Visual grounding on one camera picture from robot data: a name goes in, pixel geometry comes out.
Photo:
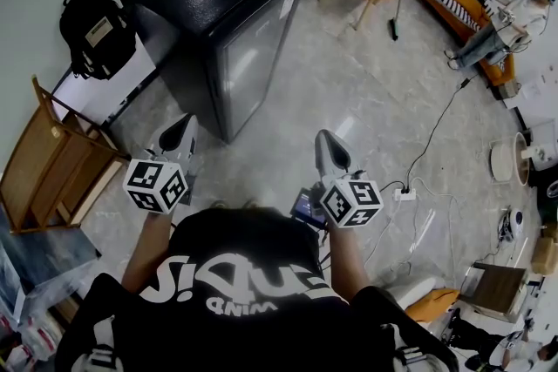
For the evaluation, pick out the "clear plastic bags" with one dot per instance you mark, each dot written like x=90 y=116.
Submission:
x=39 y=318

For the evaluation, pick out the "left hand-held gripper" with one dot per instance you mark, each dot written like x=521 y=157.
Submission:
x=152 y=185

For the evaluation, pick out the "round white tray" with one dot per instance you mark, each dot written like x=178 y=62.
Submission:
x=501 y=161

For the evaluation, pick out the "wooden rack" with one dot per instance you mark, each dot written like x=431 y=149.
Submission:
x=35 y=157

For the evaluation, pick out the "smartphone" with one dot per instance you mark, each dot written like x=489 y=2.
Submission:
x=307 y=204

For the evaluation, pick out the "person's right forearm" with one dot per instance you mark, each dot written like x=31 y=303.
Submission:
x=344 y=261

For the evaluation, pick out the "person's left forearm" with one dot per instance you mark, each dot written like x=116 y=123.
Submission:
x=146 y=252

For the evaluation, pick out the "white appliance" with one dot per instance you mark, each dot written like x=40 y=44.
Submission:
x=545 y=135

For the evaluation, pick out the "person's black printed t-shirt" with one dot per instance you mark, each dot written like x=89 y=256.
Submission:
x=244 y=239

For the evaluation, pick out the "orange cushion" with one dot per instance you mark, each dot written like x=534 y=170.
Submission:
x=431 y=305

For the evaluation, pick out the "beige bucket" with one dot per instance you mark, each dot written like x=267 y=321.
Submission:
x=522 y=174

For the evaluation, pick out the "small round white device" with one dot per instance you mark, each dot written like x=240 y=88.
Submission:
x=516 y=218

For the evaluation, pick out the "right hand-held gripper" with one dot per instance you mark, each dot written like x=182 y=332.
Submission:
x=351 y=202

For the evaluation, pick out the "white power strip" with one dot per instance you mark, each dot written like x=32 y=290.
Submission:
x=405 y=194

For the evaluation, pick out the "black backpack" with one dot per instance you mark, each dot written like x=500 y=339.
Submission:
x=100 y=35

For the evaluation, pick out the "brown wooden side table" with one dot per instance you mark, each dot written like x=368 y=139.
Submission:
x=497 y=287

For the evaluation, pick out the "small cardboard box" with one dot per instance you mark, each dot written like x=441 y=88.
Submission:
x=509 y=90

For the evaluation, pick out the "large striped cushion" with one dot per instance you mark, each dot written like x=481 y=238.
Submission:
x=449 y=0

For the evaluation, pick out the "dark glass panel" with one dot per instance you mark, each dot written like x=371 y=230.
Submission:
x=43 y=257

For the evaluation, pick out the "orange sofa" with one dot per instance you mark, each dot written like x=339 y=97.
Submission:
x=497 y=72

